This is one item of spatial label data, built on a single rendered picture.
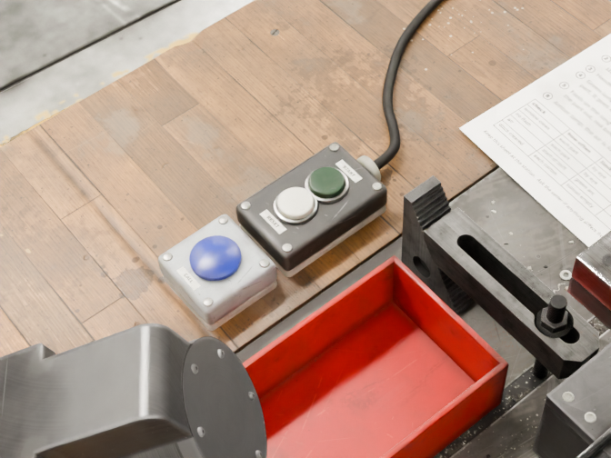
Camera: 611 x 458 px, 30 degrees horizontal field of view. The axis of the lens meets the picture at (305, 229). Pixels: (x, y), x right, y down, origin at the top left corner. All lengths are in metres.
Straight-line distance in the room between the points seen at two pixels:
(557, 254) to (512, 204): 0.06
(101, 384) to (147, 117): 0.65
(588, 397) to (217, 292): 0.29
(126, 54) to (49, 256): 1.44
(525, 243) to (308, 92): 0.24
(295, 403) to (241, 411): 0.43
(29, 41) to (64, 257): 1.52
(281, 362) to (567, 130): 0.34
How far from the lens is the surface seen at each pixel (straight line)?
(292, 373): 0.85
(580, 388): 0.77
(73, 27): 2.45
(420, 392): 0.85
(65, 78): 2.35
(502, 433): 0.84
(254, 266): 0.88
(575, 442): 0.78
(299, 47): 1.07
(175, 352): 0.39
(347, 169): 0.93
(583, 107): 1.03
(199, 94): 1.04
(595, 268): 0.63
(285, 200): 0.90
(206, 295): 0.87
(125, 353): 0.39
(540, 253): 0.93
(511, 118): 1.01
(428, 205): 0.85
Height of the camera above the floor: 1.66
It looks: 54 degrees down
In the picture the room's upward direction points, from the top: 5 degrees counter-clockwise
